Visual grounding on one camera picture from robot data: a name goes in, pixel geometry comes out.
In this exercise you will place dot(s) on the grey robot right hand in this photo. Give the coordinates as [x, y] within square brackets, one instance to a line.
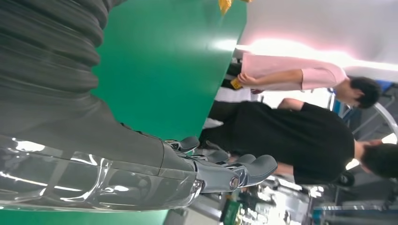
[93, 161]

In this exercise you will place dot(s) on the green table mat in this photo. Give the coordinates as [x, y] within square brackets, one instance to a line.
[161, 71]

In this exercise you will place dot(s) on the yellow phone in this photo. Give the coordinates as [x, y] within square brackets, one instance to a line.
[236, 84]

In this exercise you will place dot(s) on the standing person, black top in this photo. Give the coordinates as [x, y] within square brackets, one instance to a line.
[295, 139]

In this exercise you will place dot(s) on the yellow taped cardboard box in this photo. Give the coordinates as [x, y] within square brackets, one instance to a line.
[225, 4]

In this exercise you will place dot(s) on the standing person, pink top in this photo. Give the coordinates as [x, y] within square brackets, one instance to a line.
[295, 74]

